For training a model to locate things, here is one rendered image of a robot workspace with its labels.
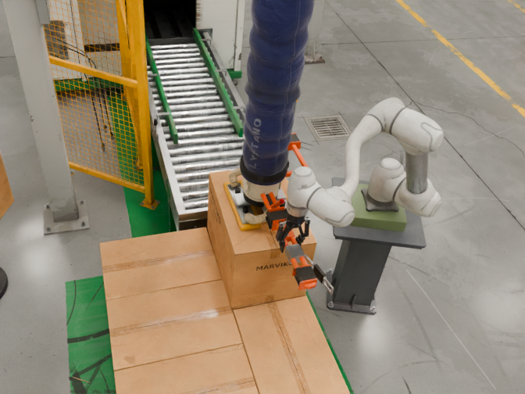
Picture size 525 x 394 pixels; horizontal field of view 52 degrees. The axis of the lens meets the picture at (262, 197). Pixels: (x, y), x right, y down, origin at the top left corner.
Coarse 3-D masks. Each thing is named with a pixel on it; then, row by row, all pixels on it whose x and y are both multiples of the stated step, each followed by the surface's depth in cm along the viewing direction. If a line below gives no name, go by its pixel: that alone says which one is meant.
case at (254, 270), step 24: (216, 192) 273; (216, 216) 277; (216, 240) 286; (240, 240) 250; (264, 240) 251; (312, 240) 254; (240, 264) 249; (264, 264) 253; (288, 264) 258; (240, 288) 261; (264, 288) 266; (288, 288) 272
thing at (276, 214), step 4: (276, 208) 244; (280, 208) 244; (268, 212) 242; (272, 212) 244; (276, 212) 244; (280, 212) 244; (284, 212) 244; (268, 216) 241; (272, 216) 242; (276, 216) 242; (280, 216) 242; (284, 216) 242; (268, 220) 243; (272, 220) 238; (276, 220) 238; (280, 220) 238; (284, 220) 239; (268, 224) 243; (272, 224) 240; (272, 228) 240
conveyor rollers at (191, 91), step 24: (168, 48) 475; (192, 48) 473; (168, 72) 440; (192, 72) 446; (168, 96) 414; (192, 96) 420; (216, 96) 418; (192, 120) 392; (216, 120) 397; (168, 144) 367; (192, 144) 371; (240, 144) 374; (192, 168) 351; (216, 168) 357; (192, 192) 331
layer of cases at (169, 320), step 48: (144, 240) 298; (192, 240) 302; (144, 288) 274; (192, 288) 276; (144, 336) 253; (192, 336) 255; (240, 336) 258; (288, 336) 260; (144, 384) 235; (192, 384) 237; (240, 384) 239; (288, 384) 241; (336, 384) 243
